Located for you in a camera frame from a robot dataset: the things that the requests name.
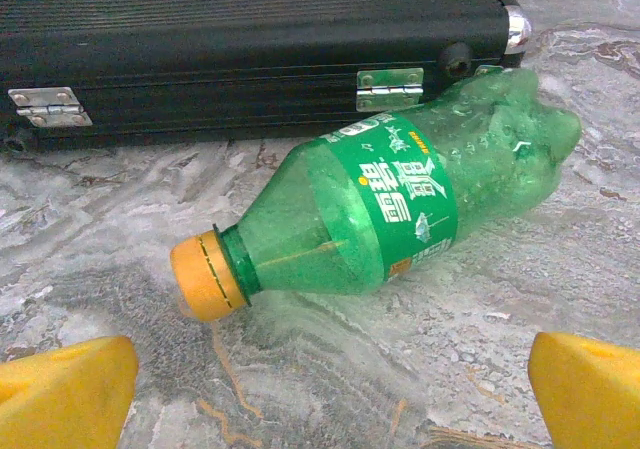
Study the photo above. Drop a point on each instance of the green plastic soda bottle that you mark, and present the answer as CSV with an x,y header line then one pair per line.
x,y
400,184

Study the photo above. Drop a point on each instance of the black ribbed hard case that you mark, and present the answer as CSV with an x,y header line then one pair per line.
x,y
250,44

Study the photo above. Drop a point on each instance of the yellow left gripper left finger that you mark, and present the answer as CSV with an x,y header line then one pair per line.
x,y
60,399

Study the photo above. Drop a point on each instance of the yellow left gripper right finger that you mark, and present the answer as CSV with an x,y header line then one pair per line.
x,y
590,399

